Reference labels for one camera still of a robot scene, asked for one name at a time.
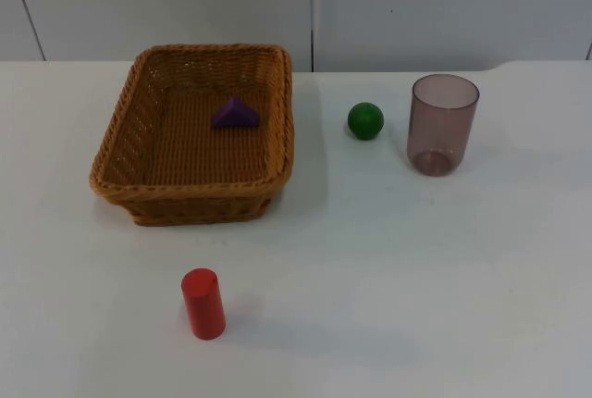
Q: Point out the purple triangular block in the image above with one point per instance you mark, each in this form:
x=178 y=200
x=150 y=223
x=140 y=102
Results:
x=233 y=114

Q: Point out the green ball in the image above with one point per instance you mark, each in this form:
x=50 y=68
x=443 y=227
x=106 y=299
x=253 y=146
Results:
x=365 y=120

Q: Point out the red cylinder block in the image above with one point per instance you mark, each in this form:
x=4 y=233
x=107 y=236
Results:
x=203 y=303

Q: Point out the clear cup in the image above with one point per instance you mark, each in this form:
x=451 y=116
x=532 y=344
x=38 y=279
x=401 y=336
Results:
x=441 y=125

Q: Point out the brown wicker basket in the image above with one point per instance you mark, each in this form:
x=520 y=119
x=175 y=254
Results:
x=185 y=162

